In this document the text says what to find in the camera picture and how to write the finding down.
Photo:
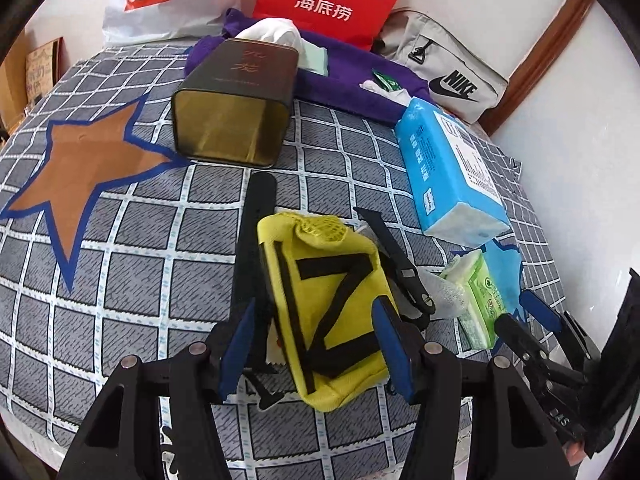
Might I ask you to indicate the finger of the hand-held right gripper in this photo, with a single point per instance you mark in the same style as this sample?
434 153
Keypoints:
517 337
545 312

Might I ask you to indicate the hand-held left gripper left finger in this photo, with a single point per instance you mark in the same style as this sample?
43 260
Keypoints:
235 350

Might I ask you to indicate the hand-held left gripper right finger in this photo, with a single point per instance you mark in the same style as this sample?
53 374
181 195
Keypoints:
395 355

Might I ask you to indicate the small light green wipes pack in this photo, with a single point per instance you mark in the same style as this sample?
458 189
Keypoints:
480 300

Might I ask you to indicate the translucent white plastic bag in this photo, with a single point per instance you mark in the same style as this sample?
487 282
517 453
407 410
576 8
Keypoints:
447 292

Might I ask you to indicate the purple fabric tray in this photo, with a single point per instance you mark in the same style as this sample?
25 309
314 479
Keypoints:
340 90

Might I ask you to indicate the long dark green wipes packet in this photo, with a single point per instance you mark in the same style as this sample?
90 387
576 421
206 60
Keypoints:
387 80

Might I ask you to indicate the pale green packet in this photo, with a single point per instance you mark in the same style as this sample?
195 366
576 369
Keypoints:
315 57

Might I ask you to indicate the white tissue paper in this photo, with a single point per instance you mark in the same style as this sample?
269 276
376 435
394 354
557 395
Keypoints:
272 35

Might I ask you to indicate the person's right hand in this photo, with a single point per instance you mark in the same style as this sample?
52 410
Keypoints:
576 452

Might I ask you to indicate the grey checkered cloth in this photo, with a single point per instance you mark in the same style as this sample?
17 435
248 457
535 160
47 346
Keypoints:
150 260

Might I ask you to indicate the blue tissue pack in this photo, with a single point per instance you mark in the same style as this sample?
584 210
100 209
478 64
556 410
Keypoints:
440 170

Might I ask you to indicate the dark tin box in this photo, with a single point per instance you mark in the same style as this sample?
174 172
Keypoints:
235 90

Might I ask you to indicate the grey waist bag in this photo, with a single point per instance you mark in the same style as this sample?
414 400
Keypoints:
435 55

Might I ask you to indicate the wooden headboard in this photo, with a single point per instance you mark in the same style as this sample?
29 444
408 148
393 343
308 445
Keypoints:
12 85

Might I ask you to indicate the white plastic shopping bag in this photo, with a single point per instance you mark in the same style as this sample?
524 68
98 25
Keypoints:
190 5

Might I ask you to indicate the brown wooden door frame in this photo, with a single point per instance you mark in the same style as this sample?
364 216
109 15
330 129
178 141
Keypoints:
550 45

